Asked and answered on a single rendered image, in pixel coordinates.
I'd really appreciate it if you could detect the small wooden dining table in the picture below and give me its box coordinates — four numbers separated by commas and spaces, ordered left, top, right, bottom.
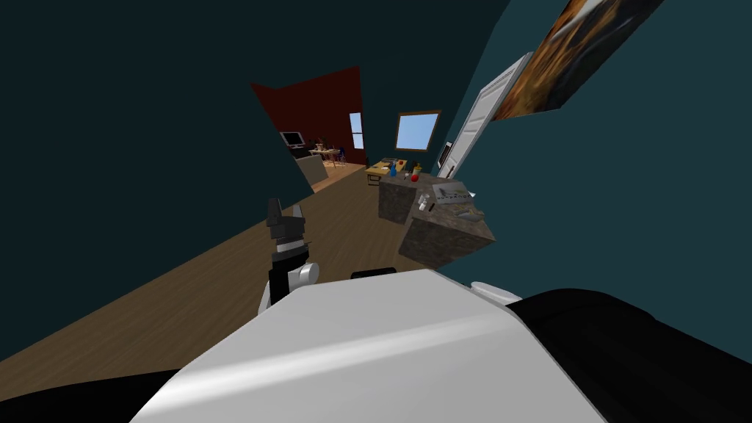
308, 140, 346, 170

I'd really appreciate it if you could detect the brown stone kitchen counter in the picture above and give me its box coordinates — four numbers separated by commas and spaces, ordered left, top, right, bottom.
377, 173, 498, 271

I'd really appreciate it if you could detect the yellow table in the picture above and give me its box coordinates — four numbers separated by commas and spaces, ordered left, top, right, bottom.
364, 156, 425, 187

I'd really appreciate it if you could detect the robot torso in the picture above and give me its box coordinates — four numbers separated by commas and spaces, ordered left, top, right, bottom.
130, 267, 613, 423

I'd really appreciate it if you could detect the brown framed window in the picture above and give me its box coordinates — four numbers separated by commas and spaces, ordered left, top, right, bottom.
394, 109, 442, 153

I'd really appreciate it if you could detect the orange brown wall picture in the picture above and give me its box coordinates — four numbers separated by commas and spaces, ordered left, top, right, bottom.
490, 0, 666, 122

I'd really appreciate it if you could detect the grey sofa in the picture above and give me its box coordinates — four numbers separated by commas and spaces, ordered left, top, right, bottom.
293, 153, 330, 187

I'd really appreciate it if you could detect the narrow white framed window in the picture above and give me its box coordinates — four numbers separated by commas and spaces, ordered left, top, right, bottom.
348, 111, 365, 151

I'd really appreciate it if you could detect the white door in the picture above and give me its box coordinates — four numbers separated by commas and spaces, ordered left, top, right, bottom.
437, 51, 534, 179

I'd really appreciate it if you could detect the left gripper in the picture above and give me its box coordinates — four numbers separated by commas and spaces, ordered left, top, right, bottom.
266, 197, 309, 243

